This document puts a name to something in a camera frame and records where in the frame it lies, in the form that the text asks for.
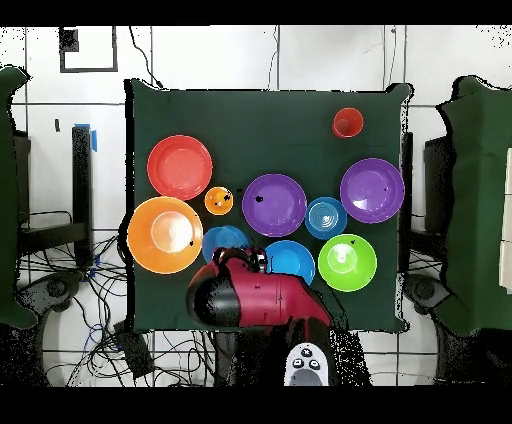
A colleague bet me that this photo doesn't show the red cup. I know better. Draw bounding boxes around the red cup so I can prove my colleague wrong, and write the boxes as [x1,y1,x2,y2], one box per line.
[331,106,365,140]

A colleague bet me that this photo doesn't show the small translucent blue bowl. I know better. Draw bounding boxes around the small translucent blue bowl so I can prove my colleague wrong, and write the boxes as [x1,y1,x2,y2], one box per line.
[201,224,251,265]
[304,196,349,241]

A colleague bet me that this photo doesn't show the black pedestal leg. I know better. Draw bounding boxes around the black pedestal leg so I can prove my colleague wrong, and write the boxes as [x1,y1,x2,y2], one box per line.
[403,273,453,315]
[17,271,85,313]

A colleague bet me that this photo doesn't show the orange cup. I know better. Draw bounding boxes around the orange cup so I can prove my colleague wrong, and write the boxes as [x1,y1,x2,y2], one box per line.
[204,186,235,216]

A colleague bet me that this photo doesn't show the blue tape strip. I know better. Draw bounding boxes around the blue tape strip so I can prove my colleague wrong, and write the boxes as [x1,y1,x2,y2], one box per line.
[74,123,98,153]

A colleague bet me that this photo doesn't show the tangled floor cables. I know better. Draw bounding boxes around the tangled floor cables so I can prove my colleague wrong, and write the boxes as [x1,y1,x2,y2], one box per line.
[17,231,217,387]

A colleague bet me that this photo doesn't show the white box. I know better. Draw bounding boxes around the white box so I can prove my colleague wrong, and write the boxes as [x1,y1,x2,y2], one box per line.
[497,147,512,295]

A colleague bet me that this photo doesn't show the green bowl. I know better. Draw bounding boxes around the green bowl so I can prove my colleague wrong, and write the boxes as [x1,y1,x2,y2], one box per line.
[317,233,378,293]

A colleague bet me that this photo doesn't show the large orange bowl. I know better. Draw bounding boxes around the large orange bowl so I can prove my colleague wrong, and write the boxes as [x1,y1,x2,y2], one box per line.
[126,196,204,275]

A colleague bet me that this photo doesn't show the black floor cable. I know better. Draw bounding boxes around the black floor cable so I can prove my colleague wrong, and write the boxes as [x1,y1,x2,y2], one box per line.
[128,26,165,90]

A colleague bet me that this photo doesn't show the dark green tablecloth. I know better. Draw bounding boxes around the dark green tablecloth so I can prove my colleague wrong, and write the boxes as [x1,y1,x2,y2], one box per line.
[125,78,413,335]

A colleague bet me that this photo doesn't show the black power brick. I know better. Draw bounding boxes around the black power brick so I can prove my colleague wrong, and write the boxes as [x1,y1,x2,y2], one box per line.
[113,319,156,379]

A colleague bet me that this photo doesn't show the red shallow bowl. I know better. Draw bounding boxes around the red shallow bowl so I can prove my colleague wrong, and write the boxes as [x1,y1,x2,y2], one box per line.
[146,134,214,201]

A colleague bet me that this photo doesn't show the black metal stand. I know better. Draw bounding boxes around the black metal stand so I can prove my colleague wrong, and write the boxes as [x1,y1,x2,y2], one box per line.
[17,125,94,267]

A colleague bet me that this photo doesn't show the green cloth side table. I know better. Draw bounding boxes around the green cloth side table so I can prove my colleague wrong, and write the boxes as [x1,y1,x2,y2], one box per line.
[433,75,512,337]
[0,65,39,329]

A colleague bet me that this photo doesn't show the purple bowl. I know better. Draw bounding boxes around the purple bowl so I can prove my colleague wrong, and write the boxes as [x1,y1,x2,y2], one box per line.
[241,172,308,238]
[339,157,406,224]

